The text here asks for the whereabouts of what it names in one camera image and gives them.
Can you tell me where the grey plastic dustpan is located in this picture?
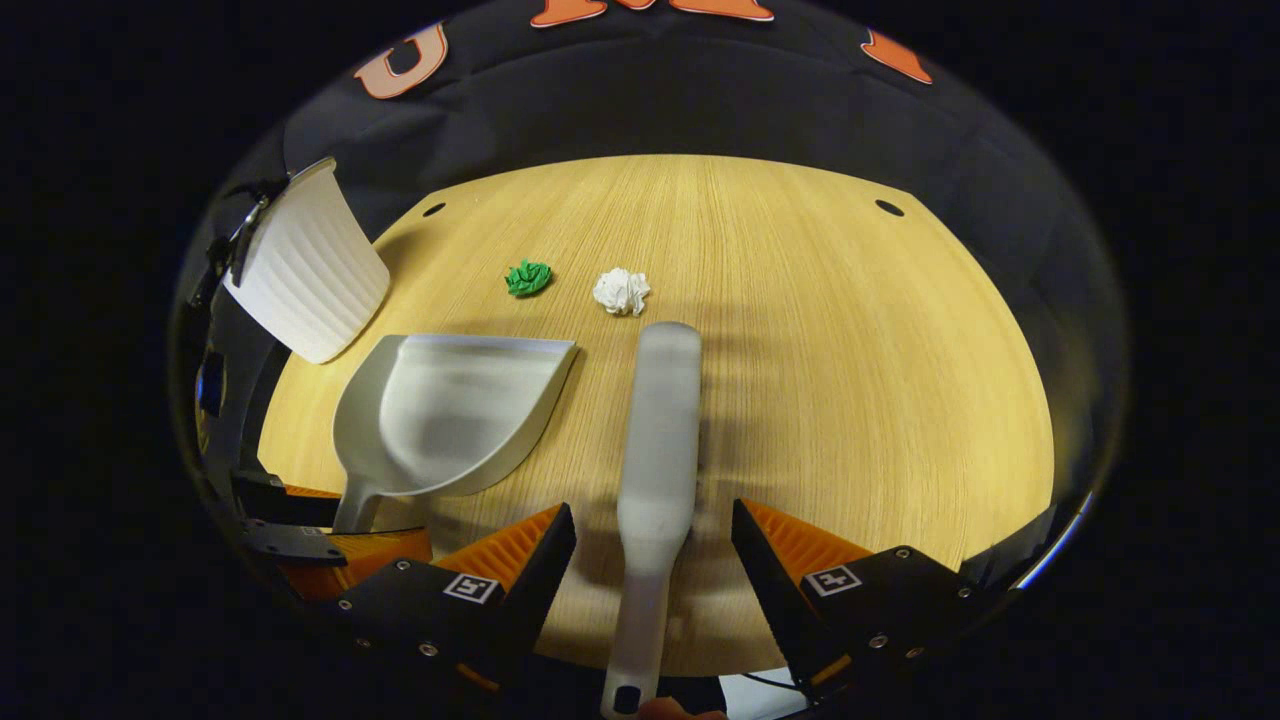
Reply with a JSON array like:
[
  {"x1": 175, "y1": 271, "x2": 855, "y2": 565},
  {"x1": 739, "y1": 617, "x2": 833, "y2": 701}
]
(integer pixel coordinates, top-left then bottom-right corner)
[{"x1": 332, "y1": 333, "x2": 580, "y2": 536}]

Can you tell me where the small grey broom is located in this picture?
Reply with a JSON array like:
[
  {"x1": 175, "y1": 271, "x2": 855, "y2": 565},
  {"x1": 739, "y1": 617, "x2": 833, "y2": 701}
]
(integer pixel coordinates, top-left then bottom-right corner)
[{"x1": 600, "y1": 321, "x2": 703, "y2": 719}]

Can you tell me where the white ribbed garbage bin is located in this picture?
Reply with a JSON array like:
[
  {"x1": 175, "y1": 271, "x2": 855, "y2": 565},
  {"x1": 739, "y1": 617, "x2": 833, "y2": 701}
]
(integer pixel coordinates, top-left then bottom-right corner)
[{"x1": 222, "y1": 157, "x2": 392, "y2": 365}]

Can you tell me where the white paper ball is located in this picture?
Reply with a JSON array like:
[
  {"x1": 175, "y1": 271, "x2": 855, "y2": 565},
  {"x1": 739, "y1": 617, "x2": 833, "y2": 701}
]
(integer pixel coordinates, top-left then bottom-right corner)
[{"x1": 592, "y1": 267, "x2": 652, "y2": 317}]

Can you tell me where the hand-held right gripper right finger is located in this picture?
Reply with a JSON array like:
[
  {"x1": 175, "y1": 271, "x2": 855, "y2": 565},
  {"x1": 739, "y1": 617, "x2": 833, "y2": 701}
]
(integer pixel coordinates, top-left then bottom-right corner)
[{"x1": 732, "y1": 498, "x2": 986, "y2": 701}]

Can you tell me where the green paper ball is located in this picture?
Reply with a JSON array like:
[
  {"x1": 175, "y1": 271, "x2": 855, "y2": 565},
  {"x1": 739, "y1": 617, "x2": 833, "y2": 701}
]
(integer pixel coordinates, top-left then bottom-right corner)
[{"x1": 504, "y1": 259, "x2": 554, "y2": 298}]

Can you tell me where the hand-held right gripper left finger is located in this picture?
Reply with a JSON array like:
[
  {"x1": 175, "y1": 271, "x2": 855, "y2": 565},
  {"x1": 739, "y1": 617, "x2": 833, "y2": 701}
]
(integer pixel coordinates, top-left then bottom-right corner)
[{"x1": 335, "y1": 503, "x2": 579, "y2": 696}]

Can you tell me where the white flat device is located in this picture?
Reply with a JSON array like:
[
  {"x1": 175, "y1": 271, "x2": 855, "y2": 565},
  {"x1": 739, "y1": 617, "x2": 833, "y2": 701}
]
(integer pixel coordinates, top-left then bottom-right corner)
[{"x1": 718, "y1": 672, "x2": 806, "y2": 720}]

